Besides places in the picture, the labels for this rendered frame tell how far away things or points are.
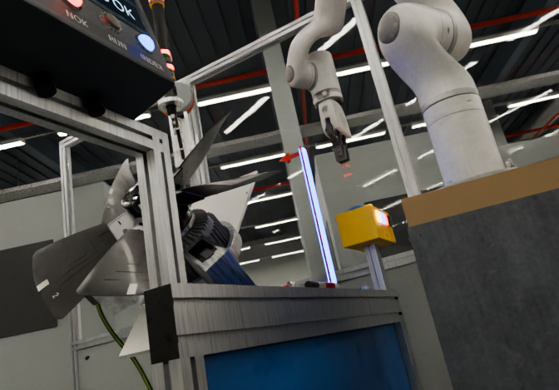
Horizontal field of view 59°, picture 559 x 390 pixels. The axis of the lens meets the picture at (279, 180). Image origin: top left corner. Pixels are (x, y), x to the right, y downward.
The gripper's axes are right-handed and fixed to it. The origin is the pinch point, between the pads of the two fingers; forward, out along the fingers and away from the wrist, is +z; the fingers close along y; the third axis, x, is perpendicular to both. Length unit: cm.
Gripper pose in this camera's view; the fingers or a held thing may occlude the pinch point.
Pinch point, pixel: (341, 155)
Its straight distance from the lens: 137.2
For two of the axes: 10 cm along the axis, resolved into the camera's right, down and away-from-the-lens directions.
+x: -8.6, 3.1, 4.0
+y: 4.8, 2.0, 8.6
